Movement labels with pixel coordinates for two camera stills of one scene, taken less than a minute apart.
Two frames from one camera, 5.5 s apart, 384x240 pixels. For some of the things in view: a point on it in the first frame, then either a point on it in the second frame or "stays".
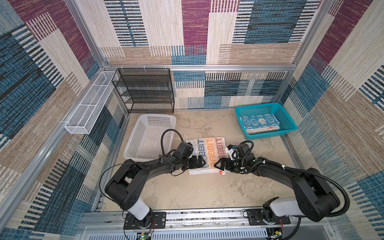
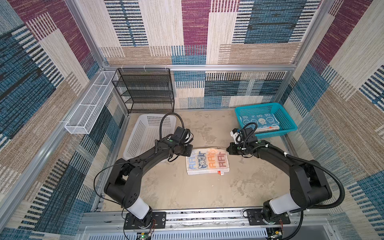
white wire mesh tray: [85, 117] stays
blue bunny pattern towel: [260, 122] stays
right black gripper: [228, 167] to [232, 151]
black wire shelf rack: [145, 90] stays
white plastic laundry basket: [152, 138] stays
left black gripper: [194, 165] to [188, 147]
